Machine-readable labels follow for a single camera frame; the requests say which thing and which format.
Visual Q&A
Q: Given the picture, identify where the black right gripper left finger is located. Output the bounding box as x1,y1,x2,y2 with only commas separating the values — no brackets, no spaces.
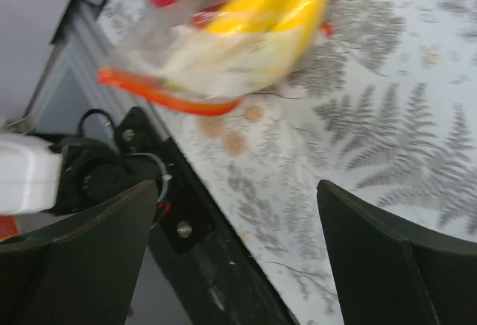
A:
1,181,157,324

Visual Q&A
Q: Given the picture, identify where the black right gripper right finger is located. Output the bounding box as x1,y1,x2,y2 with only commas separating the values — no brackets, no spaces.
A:
317,180,476,325

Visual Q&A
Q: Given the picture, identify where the clear zip top bag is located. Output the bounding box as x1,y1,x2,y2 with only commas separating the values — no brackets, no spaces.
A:
97,0,328,116

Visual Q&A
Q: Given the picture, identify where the yellow fake banana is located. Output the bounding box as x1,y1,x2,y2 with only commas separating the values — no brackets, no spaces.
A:
200,0,327,93

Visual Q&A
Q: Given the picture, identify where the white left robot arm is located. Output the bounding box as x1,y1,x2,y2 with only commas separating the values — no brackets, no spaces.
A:
0,133,63,215

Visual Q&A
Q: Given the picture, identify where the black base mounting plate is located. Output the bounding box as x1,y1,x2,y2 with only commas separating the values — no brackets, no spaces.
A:
114,107,295,324

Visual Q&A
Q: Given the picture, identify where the floral tablecloth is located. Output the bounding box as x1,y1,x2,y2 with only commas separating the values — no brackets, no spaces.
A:
96,0,477,325

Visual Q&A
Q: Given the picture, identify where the aluminium frame rail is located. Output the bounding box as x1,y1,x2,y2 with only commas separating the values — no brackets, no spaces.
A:
7,0,165,136

